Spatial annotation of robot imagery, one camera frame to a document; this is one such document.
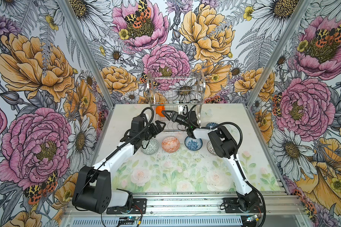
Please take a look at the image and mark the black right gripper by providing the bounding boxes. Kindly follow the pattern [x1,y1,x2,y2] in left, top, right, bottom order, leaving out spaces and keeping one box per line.
[162,109,191,127]

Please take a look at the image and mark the plain orange bowl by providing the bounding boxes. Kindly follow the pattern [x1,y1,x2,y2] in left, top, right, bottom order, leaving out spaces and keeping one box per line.
[155,106,165,117]

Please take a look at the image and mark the steel two-tier dish rack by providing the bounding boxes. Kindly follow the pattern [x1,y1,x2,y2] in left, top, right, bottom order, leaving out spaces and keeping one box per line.
[145,71,206,124]

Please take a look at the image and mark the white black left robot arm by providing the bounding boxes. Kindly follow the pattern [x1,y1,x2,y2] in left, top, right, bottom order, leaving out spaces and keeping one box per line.
[72,114,166,214]

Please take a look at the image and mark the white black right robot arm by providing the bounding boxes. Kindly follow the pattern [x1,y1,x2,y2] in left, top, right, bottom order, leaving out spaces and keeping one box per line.
[162,110,265,212]

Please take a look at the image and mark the orange patterned bowl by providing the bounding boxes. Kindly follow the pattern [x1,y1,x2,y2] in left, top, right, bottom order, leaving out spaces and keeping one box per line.
[162,136,181,153]

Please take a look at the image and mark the green patterned bowl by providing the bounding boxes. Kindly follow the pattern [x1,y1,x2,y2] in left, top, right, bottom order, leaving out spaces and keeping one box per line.
[141,138,160,155]

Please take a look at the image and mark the blue floral bowl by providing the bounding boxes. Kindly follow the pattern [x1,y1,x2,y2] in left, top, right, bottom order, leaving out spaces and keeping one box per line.
[184,136,203,151]

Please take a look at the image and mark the dark blue dotted bowl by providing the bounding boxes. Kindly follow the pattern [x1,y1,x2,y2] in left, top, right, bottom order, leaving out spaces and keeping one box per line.
[206,122,218,129]

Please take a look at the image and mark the white brown lattice bowl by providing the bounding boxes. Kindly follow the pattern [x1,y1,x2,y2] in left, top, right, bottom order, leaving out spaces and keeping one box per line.
[207,141,217,156]

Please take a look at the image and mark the green circuit board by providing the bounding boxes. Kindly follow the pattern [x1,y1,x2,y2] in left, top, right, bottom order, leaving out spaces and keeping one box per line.
[116,216,143,227]

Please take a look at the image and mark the white perforated vent strip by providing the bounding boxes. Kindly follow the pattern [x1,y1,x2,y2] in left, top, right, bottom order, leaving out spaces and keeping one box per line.
[67,216,242,227]

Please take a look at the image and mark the left black corrugated cable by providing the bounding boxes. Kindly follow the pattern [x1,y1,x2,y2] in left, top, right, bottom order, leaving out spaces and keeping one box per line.
[73,107,155,199]

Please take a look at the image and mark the black corrugated cable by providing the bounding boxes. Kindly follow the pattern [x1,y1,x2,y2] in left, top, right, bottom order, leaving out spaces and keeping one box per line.
[73,107,155,199]
[187,104,267,227]

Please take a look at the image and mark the right black corrugated cable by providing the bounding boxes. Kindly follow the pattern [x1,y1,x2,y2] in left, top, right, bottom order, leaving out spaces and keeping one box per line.
[187,104,267,227]

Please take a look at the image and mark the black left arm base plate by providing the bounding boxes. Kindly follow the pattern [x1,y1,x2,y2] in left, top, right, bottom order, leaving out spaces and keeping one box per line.
[106,198,147,215]

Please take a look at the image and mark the right aluminium frame post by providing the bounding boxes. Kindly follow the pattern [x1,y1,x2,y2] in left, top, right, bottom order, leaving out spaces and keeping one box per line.
[246,0,311,108]

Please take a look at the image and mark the aluminium frame post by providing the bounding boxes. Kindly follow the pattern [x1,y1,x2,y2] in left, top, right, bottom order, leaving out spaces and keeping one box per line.
[58,1,115,110]
[246,0,311,108]

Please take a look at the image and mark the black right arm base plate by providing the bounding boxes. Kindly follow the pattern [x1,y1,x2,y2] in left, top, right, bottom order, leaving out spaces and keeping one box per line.
[220,197,265,213]

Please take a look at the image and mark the aluminium mounting rail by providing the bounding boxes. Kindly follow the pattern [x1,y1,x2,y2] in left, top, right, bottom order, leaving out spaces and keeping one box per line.
[62,192,306,218]

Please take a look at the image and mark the left aluminium frame post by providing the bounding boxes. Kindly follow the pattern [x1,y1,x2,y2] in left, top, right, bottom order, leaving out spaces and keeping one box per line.
[58,1,115,110]

